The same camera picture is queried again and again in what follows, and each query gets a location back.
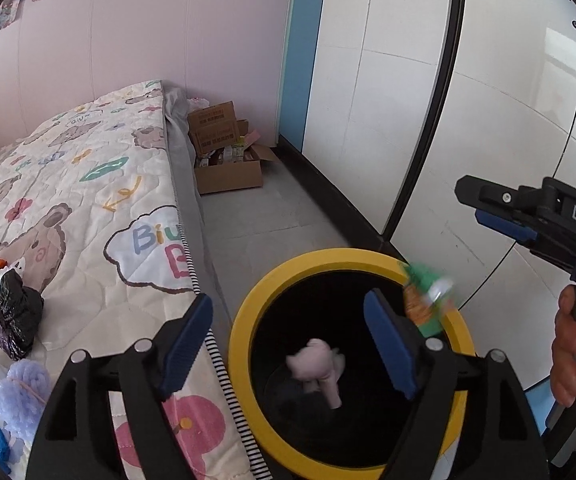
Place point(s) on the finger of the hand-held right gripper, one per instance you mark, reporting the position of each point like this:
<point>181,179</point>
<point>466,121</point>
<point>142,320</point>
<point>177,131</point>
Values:
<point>502,222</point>

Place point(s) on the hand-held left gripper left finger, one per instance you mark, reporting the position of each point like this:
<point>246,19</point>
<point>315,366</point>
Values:
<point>188,345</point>

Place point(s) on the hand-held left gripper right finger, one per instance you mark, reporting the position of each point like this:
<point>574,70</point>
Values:
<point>387,345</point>

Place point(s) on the green and orange snack packet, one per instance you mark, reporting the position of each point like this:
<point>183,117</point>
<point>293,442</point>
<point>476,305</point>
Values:
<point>420,310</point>

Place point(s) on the yellow and black trash bin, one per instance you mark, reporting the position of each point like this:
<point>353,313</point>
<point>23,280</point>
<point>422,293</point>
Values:
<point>248,310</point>

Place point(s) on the pink cloth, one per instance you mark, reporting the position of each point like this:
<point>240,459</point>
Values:
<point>313,360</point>

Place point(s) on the person's right hand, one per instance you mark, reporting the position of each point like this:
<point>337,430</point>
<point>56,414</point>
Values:
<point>567,340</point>

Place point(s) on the grey mattress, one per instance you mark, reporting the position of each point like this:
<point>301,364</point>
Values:
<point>188,185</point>

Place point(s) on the crumpled black plastic bag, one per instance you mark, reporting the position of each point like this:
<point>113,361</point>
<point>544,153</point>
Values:
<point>15,315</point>

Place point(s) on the open cardboard box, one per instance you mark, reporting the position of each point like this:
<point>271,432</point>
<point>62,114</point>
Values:
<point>233,175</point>

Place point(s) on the bed with cartoon quilt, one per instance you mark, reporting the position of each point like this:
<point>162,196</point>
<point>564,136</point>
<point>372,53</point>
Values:
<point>68,160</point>

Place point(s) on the closed cardboard box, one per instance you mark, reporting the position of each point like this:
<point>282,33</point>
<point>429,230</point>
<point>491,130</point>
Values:
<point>213,125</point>

